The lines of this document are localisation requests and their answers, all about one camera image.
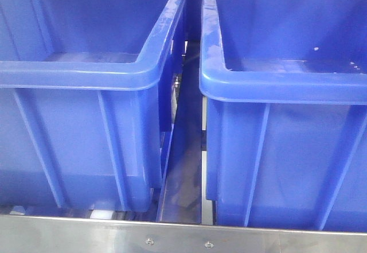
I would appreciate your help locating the blue bin front right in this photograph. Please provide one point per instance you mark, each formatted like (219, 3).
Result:
(285, 82)

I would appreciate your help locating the blue bin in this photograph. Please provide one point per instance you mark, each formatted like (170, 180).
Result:
(285, 82)
(85, 98)

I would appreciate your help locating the blue bin front left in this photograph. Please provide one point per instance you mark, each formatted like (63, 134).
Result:
(85, 98)

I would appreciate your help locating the white roller track centre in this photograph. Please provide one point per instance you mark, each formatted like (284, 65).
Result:
(102, 214)

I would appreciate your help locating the steel centre divider rail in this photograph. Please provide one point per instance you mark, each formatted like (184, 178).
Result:
(181, 197)

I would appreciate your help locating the steel shelf front rail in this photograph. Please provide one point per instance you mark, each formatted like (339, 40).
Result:
(22, 233)

